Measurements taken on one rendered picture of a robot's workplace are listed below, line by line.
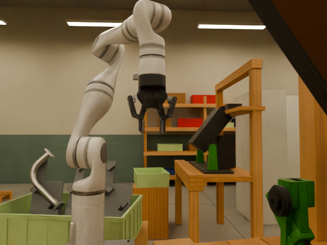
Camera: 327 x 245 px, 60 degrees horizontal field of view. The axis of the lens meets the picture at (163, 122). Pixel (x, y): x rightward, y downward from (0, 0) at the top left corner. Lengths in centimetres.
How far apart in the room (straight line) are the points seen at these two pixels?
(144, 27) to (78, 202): 50
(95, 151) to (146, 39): 33
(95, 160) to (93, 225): 18
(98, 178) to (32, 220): 54
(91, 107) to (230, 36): 744
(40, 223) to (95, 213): 48
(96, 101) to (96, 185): 26
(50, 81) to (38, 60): 66
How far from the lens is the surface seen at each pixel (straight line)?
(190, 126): 699
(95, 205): 84
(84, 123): 88
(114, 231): 118
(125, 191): 144
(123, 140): 749
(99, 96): 91
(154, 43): 77
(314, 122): 122
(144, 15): 79
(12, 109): 827
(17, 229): 135
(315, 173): 123
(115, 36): 95
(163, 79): 76
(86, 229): 85
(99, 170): 82
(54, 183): 155
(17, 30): 864
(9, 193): 641
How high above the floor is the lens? 129
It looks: 2 degrees up
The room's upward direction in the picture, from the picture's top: straight up
